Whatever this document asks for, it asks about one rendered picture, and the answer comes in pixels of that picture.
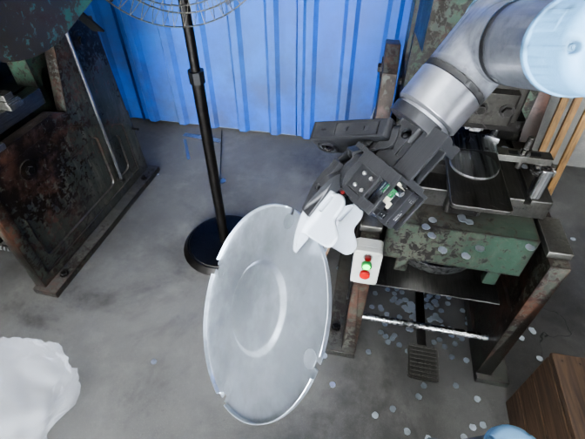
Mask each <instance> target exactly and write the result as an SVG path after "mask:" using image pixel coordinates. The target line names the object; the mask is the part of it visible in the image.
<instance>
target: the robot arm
mask: <svg viewBox="0 0 585 439"><path fill-rule="evenodd" d="M499 84H501V85H505V86H511V87H516V88H522V89H528V90H533V91H543V92H545V93H547V94H550V95H553V96H557V97H561V98H580V97H585V0H473V2H472V3H471V4H470V5H469V7H468V8H467V11H466V13H465V14H464V16H463V17H462V18H461V19H460V21H459V22H458V23H457V24H456V25H455V26H454V27H453V29H452V30H451V31H450V32H449V34H448V35H447V36H446V38H445V39H444V40H443V41H442V43H441V44H440V45H439V46H438V48H437V49H436V50H435V51H434V53H433V54H432V55H431V57H430V58H429V59H428V60H427V61H426V62H425V63H424V64H423V65H422V66H421V67H420V69H419V70H418V71H417V72H416V74H415V75H414V76H413V77H412V79H411V80H410V81H409V82H408V84H407V85H406V86H405V87H404V89H403V90H402V91H401V92H400V98H401V99H400V98H398V99H397V100H396V102H395V103H394V104H393V106H392V107H391V108H390V110H391V111H392V113H393V114H394V115H395V116H396V117H397V118H398V119H399V120H400V121H399V122H398V123H397V124H396V122H395V121H394V120H393V119H392V118H371V119H354V120H337V121H319V122H314V125H313V130H312V134H311V137H310V140H311V141H312V142H313V143H314V144H315V145H317V147H318V148H319V149H320V150H321V151H323V152H327V153H343V154H342V155H340V156H339V157H338V158H337V159H334V160H333V162H332V163H331V165H329V166H328V167H327V169H325V170H324V171H323V172H322V173H321V174H320V176H319V177H318V178H317V179H316V180H315V181H314V183H313V185H312V187H311V189H310V192H309V193H308V195H307V197H306V201H305V203H304V205H303V206H302V210H303V211H302V213H301V215H300V217H299V222H298V225H297V228H296V233H295V236H294V242H293V246H292V249H293V251H294V252H295V253H297V252H298V251H299V250H300V248H302V247H303V246H304V245H305V243H306V242H307V240H308V238H309V237H310V238H311V239H313V240H315V241H317V242H318V243H320V244H321V245H322V246H324V247H332V248H334V249H336V250H337V251H339V252H341V253H343V254H345V255H348V254H351V253H353V252H354V251H355V249H356V248H357V240H356V237H355V234H354V228H355V227H356V225H357V224H358V223H359V222H360V220H361V218H362V216H363V212H366V213H367V214H368V215H369V216H370V215H373V216H374V217H375V218H377V219H378V220H379V221H380V222H381V223H382V224H383V225H384V226H386V227H388V228H390V229H391V228H393V229H394V230H395V231H396V232H398V230H399V229H400V228H401V227H402V226H403V225H404V224H405V223H406V221H407V220H408V219H409V218H410V217H411V216H412V215H413V214H414V212H415V211H416V210H417V209H418V208H419V207H420V206H421V205H422V203H423V202H424V201H425V200H426V199H427V196H426V195H425V194H423V192H424V189H423V188H422V187H421V186H419V184H420V183H421V182H422V181H423V179H424V178H425V177H426V176H427V175H428V174H429V173H430V172H431V171H432V170H433V169H434V168H435V167H436V166H437V164H438V163H439V162H440V161H441V160H442V159H443V157H444V156H446V157H448V158H449V159H451V160H452V159H453V158H454V156H455V155H456V154H457V153H458V152H459V151H460V148H459V147H458V146H456V145H454V144H453V140H452V139H451V137H450V136H453V135H455V133H456V132H457V131H458V130H459V129H460V128H461V127H462V126H463V125H464V123H465V122H466V121H467V120H468V119H469V118H470V117H471V115H472V114H473V113H474V112H475V111H476V110H477V109H478V107H480V106H481V104H482V103H483V102H484V101H485V100H486V99H487V98H488V96H489V95H490V94H491V93H492V92H493V91H494V90H495V88H496V87H497V86H498V85H499ZM338 191H344V192H345V193H346V195H347V196H348V197H345V198H344V196H343V195H341V194H338V193H337V192H338ZM413 204H416V205H415V206H414V208H413V209H412V210H411V211H410V212H409V213H408V214H407V216H406V217H405V218H404V219H403V220H402V221H400V218H401V217H402V216H403V215H404V214H405V213H406V212H407V210H408V209H409V208H410V207H411V206H412V205H413ZM465 439H536V438H535V437H533V436H531V435H530V434H529V433H528V432H526V431H525V430H524V429H521V428H519V427H516V426H514V425H509V424H502V425H498V426H495V427H492V428H491V429H489V430H488V431H487V433H486V434H485V435H483V436H475V437H469V438H465Z"/></svg>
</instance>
